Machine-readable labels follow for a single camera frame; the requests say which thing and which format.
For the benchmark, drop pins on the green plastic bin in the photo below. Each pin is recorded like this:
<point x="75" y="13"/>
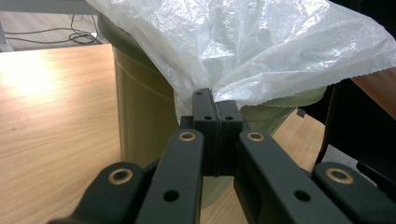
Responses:
<point x="143" y="118"/>

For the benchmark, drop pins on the white plastic bin bag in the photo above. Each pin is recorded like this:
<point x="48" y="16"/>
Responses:
<point x="249" y="46"/>

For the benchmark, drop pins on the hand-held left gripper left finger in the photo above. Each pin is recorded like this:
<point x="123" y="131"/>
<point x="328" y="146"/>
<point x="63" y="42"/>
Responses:
<point x="205" y="109"/>

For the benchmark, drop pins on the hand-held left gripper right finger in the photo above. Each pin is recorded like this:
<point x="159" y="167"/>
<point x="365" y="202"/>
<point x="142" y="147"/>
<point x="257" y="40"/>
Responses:
<point x="229" y="124"/>

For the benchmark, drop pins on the grey tape piece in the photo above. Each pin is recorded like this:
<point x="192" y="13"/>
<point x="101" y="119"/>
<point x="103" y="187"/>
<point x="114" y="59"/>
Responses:
<point x="301" y="112"/>

